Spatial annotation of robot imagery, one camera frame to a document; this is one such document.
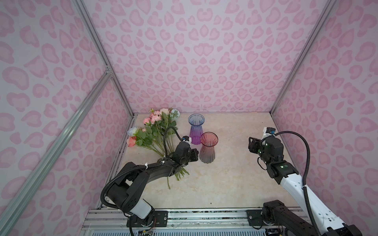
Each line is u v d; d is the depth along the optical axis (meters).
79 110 0.69
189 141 0.82
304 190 0.47
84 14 0.71
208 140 0.86
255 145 0.69
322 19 0.72
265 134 0.69
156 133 1.00
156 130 1.01
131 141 1.00
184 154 0.70
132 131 1.00
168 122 1.04
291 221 0.54
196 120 0.93
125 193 0.44
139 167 0.50
